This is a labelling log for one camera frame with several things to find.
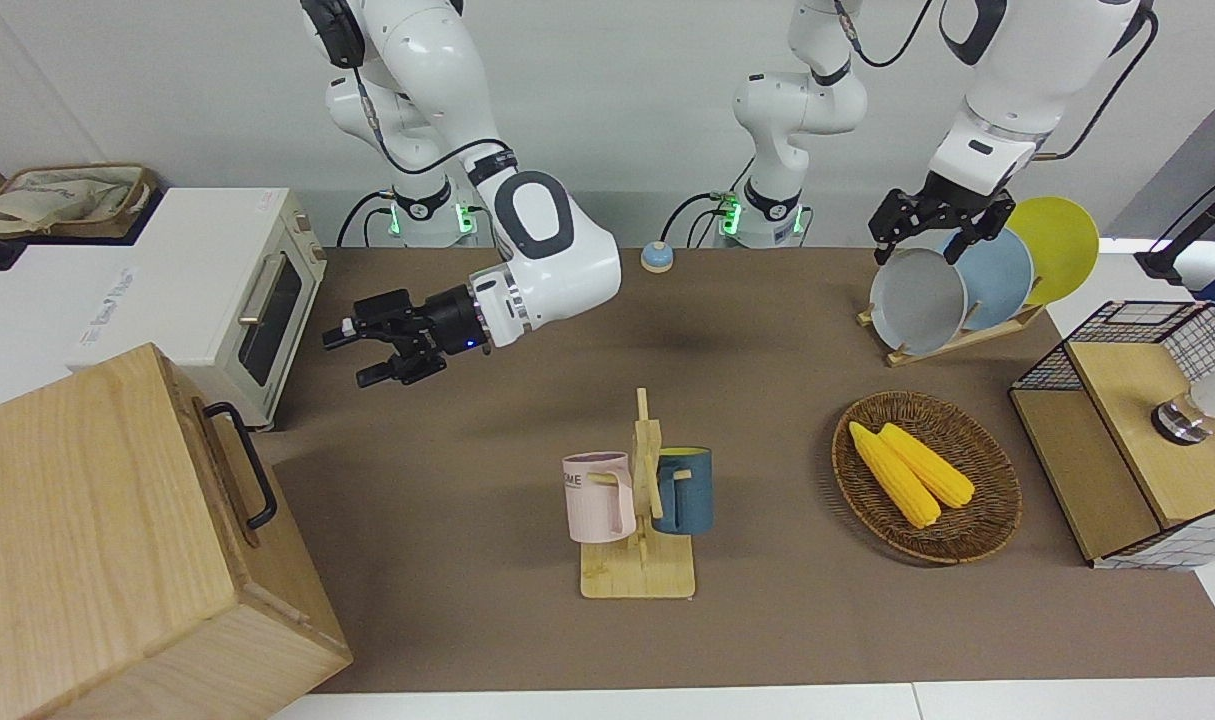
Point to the pink mug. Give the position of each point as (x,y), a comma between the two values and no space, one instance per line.
(592,510)

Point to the brown table mat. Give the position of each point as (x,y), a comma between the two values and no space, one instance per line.
(767,640)

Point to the grey plate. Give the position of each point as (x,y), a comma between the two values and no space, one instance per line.
(917,305)

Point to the round wicker basket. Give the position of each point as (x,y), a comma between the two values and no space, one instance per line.
(977,520)

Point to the wooden plate rack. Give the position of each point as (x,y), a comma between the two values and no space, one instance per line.
(967,340)

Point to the wooden mug tree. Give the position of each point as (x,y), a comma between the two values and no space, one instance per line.
(637,580)

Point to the beige cloth bag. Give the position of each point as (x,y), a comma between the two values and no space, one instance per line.
(67,200)

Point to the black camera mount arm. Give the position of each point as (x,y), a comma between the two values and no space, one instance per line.
(1182,245)

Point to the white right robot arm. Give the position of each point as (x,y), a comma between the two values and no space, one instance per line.
(557,260)

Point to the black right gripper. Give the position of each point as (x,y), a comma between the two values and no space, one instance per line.
(452,322)

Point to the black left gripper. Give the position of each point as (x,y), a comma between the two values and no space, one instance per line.
(942,197)

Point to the blue bell on wooden base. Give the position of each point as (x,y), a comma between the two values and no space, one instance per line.
(657,258)

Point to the yellow corn cob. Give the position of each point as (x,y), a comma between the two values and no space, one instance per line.
(932,470)
(892,480)

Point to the light wooden cabinet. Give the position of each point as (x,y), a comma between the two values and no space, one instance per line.
(77,540)

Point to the white toaster oven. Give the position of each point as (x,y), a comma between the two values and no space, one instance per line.
(197,260)

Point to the dark blue mug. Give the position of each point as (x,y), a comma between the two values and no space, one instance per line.
(689,500)

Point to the yellow plate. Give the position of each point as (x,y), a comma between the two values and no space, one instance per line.
(1062,245)

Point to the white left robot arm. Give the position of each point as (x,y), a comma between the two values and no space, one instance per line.
(1007,90)

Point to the light blue plate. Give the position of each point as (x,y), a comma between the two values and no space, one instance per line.
(997,280)

